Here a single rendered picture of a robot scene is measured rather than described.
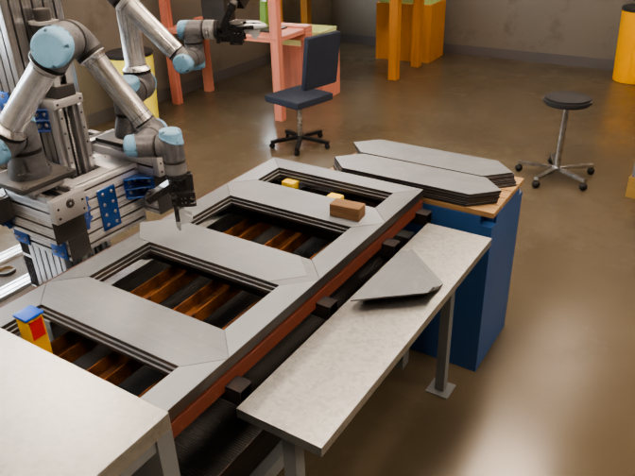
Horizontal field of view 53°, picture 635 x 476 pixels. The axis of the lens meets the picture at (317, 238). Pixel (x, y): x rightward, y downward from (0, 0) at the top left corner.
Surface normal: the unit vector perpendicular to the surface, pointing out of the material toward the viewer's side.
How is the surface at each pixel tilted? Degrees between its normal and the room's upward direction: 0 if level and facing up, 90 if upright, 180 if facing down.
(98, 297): 0
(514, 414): 0
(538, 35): 90
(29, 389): 0
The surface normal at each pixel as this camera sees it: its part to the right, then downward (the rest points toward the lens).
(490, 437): -0.03, -0.88
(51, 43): 0.01, 0.39
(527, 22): -0.55, 0.41
